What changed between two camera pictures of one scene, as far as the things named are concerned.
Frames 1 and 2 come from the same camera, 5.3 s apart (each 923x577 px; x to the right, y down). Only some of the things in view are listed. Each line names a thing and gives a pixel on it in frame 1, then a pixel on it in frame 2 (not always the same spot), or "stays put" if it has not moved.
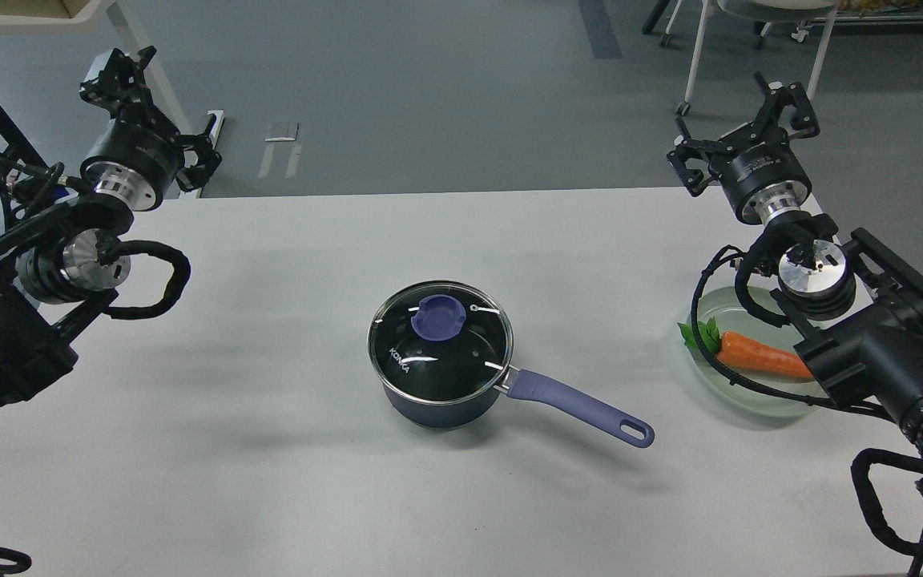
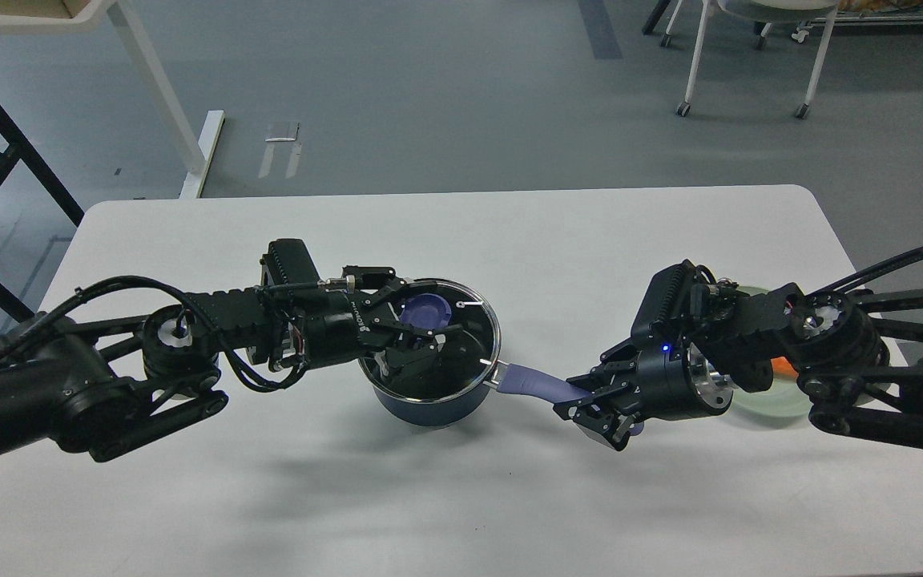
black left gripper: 136,158 to 353,319
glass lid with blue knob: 440,341 stays put
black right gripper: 764,183 to 671,381
